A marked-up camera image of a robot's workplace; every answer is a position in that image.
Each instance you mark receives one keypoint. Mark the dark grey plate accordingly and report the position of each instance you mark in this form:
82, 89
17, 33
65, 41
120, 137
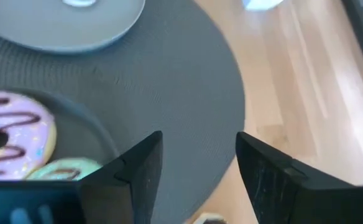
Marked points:
76, 130

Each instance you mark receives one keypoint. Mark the large pink iced donut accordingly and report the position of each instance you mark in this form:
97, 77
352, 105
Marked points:
23, 102

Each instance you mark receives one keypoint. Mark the large green iced donut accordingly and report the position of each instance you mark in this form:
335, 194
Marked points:
57, 169

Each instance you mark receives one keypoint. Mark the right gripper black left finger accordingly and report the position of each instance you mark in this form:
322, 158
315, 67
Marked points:
131, 186

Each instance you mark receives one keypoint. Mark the light grey plate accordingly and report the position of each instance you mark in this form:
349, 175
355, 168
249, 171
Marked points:
60, 25

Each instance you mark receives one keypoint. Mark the grey woven oval placemat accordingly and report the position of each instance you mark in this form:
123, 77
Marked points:
169, 77

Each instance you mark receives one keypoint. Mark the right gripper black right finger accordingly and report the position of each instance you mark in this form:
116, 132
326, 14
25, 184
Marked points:
287, 193

